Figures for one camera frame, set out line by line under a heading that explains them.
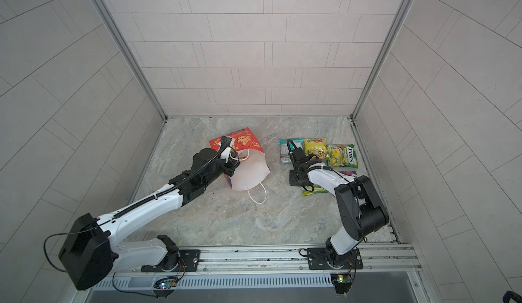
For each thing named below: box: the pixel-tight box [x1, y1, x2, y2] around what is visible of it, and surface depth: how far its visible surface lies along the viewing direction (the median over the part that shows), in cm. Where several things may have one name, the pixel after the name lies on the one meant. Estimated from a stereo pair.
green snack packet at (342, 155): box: [326, 144, 359, 169], surface depth 98 cm
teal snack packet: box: [278, 137, 305, 164], surface depth 101 cm
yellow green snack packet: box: [304, 137, 328, 161], surface depth 101 cm
